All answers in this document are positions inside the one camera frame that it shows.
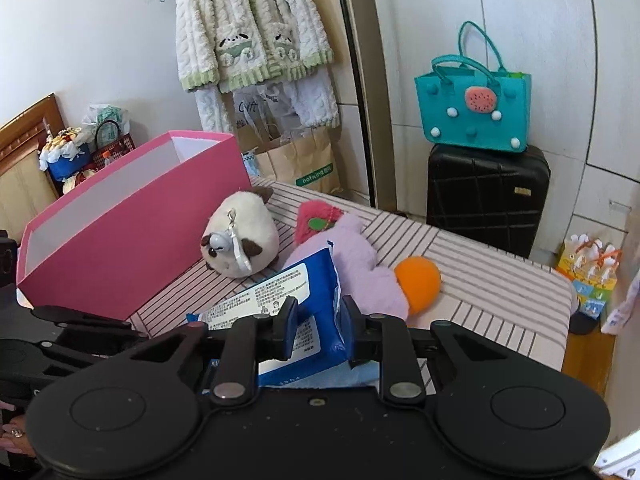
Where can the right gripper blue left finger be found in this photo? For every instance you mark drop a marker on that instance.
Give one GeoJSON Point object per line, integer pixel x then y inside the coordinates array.
{"type": "Point", "coordinates": [284, 329]}

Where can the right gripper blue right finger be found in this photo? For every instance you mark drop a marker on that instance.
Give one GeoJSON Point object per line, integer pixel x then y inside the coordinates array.
{"type": "Point", "coordinates": [353, 328]}

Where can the purple plush toy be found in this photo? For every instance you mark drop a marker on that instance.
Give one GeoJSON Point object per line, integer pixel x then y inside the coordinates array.
{"type": "Point", "coordinates": [374, 288]}

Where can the blue wet wipes pack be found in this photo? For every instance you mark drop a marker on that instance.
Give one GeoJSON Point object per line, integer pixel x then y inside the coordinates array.
{"type": "Point", "coordinates": [319, 358]}

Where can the left hand with ring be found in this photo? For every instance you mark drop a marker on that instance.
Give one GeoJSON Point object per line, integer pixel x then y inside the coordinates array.
{"type": "Point", "coordinates": [13, 431]}

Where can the orange plush ball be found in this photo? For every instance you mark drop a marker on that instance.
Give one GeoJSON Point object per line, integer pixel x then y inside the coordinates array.
{"type": "Point", "coordinates": [420, 280]}

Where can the white brown hamster plush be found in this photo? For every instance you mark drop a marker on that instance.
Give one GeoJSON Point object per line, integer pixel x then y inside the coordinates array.
{"type": "Point", "coordinates": [241, 238]}

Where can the red strawberry plush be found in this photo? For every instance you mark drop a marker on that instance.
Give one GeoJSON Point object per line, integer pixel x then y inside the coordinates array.
{"type": "Point", "coordinates": [314, 217]}

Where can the pink storage box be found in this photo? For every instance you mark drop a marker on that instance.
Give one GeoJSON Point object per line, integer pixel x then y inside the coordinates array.
{"type": "Point", "coordinates": [111, 244]}

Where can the brown paper bag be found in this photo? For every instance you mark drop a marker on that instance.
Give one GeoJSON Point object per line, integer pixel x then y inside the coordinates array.
{"type": "Point", "coordinates": [303, 158]}

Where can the black suitcase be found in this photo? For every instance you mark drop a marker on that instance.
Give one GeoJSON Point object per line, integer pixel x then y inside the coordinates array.
{"type": "Point", "coordinates": [496, 198]}

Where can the wooden headboard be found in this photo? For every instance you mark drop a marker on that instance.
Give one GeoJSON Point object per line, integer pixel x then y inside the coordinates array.
{"type": "Point", "coordinates": [25, 190]}

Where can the white fleece pajama pants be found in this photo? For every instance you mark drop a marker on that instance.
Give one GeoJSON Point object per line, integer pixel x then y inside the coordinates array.
{"type": "Point", "coordinates": [309, 102]}

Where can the yellow drink bottle pack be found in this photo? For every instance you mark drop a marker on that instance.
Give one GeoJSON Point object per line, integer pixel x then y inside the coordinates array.
{"type": "Point", "coordinates": [591, 266]}

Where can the teal felt tote bag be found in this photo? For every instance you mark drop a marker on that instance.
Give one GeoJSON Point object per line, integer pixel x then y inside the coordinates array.
{"type": "Point", "coordinates": [464, 103]}

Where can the wicker basket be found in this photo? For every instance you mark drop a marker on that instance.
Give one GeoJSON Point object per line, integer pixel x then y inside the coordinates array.
{"type": "Point", "coordinates": [111, 143]}

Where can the cream fleece pajama jacket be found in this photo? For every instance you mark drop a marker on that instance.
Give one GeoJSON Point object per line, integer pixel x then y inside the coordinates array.
{"type": "Point", "coordinates": [234, 44]}

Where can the white wardrobe cabinet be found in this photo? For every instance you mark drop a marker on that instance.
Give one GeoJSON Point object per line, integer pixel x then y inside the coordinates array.
{"type": "Point", "coordinates": [583, 56]}

